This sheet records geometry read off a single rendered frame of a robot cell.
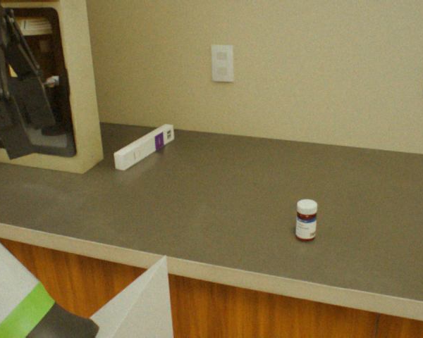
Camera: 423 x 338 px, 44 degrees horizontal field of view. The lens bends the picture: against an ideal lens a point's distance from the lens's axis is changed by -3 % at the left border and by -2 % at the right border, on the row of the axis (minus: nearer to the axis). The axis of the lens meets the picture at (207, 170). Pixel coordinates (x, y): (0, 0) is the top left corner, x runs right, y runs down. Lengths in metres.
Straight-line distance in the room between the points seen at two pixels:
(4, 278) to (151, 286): 0.17
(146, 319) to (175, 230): 0.55
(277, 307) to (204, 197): 0.35
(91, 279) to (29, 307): 0.66
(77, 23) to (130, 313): 0.97
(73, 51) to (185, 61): 0.44
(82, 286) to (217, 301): 0.34
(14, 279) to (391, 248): 0.76
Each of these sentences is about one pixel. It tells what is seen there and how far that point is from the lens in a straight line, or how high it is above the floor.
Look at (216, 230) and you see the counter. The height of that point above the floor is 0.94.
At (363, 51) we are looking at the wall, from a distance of 1.58.
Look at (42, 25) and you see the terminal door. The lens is 1.42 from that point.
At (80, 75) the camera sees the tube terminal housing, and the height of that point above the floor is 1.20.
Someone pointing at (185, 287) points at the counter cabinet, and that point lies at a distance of 1.16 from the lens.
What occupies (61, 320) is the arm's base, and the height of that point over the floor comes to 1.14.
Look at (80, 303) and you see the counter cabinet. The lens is 1.35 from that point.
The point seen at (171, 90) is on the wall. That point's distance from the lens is 1.78.
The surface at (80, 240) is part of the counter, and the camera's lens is 1.19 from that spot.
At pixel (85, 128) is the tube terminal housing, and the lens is 1.49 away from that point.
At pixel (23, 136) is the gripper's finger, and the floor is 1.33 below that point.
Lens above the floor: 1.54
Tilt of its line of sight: 24 degrees down
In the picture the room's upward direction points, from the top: 2 degrees counter-clockwise
